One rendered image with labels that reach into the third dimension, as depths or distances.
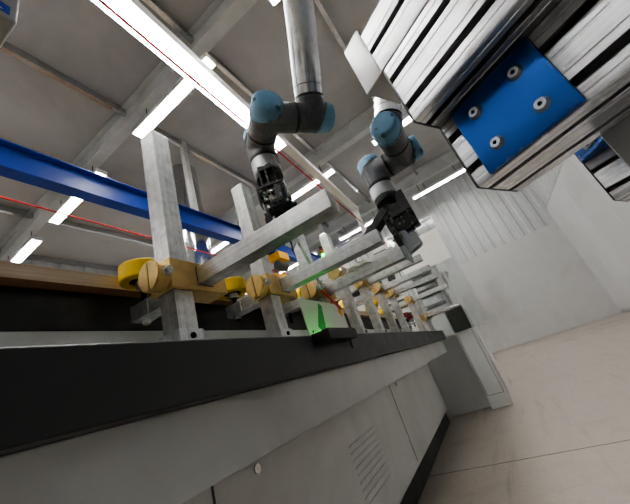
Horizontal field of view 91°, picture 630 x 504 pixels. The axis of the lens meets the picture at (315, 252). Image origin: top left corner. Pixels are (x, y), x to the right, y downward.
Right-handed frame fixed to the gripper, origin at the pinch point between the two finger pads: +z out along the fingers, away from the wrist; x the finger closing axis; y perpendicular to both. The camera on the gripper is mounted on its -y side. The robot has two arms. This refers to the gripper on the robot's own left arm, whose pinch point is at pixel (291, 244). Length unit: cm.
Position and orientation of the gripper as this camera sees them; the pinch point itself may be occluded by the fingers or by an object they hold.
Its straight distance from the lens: 75.4
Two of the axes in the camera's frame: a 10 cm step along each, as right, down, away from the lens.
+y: -1.6, -3.5, -9.2
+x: 9.4, -3.4, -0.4
